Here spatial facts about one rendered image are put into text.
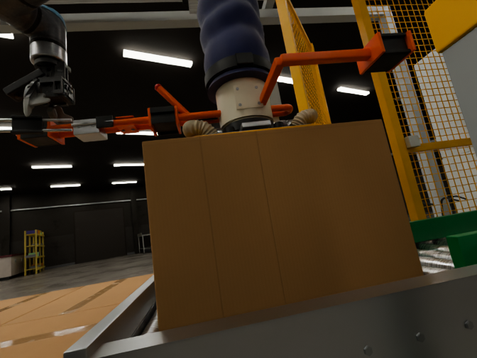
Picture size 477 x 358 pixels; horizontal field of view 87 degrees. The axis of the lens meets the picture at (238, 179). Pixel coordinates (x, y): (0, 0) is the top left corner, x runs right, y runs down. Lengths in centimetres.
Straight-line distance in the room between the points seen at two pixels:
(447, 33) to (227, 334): 51
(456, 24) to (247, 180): 41
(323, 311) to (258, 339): 11
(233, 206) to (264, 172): 11
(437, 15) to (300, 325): 48
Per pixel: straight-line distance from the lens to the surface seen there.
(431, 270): 86
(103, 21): 355
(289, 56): 63
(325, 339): 46
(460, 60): 47
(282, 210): 58
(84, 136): 85
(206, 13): 96
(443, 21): 49
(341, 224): 64
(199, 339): 42
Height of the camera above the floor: 74
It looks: 10 degrees up
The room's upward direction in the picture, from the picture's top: 9 degrees counter-clockwise
